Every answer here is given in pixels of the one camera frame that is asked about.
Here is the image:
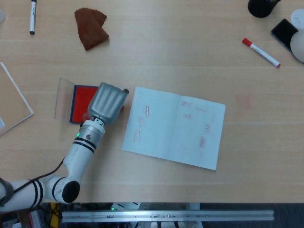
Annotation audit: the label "black capped whiteboard marker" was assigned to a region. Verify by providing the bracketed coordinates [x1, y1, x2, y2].
[29, 0, 38, 35]

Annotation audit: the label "red ink pad clear lid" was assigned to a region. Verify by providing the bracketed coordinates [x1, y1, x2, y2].
[54, 78, 99, 124]

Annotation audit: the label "black mesh pen holder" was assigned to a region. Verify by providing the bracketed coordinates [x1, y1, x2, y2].
[247, 0, 282, 19]

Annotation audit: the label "aluminium profile rail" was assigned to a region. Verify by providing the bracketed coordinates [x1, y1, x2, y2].
[61, 209, 275, 223]

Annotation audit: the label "red capped whiteboard marker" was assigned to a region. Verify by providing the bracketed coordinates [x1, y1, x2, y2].
[242, 38, 281, 68]

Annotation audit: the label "beige upturned bowl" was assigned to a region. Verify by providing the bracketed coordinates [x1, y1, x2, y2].
[290, 29, 304, 64]

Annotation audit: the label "brown folded cloth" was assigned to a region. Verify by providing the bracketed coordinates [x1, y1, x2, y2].
[74, 8, 110, 51]

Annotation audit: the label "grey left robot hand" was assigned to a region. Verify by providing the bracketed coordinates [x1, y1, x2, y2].
[87, 82, 130, 125]

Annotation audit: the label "open white lined notebook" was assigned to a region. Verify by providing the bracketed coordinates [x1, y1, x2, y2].
[122, 86, 227, 171]

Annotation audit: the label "white round coaster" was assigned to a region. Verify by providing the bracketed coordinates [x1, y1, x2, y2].
[290, 9, 304, 31]

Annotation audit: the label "black smartphone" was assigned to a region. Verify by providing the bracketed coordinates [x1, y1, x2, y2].
[271, 18, 299, 52]

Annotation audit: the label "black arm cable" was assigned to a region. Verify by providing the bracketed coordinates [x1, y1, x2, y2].
[13, 155, 67, 193]

